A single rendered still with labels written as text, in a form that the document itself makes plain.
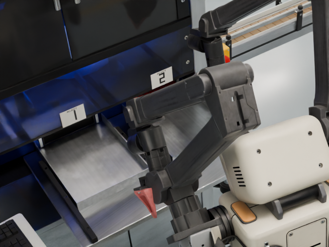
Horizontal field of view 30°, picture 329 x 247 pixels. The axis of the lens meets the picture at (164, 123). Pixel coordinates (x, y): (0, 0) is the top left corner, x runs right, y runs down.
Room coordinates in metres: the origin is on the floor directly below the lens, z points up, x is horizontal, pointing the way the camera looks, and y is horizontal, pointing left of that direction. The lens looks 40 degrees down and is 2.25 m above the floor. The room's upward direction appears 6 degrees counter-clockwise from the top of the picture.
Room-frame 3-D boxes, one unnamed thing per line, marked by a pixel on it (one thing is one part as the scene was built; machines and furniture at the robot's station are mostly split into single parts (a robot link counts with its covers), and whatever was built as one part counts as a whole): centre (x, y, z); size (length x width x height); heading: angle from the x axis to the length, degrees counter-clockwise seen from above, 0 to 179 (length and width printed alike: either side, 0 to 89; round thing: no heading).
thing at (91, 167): (1.49, 0.25, 0.90); 0.34 x 0.26 x 0.04; 28
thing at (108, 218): (1.51, 0.07, 0.87); 0.70 x 0.48 x 0.02; 118
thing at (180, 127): (1.65, -0.05, 0.90); 0.34 x 0.26 x 0.04; 28
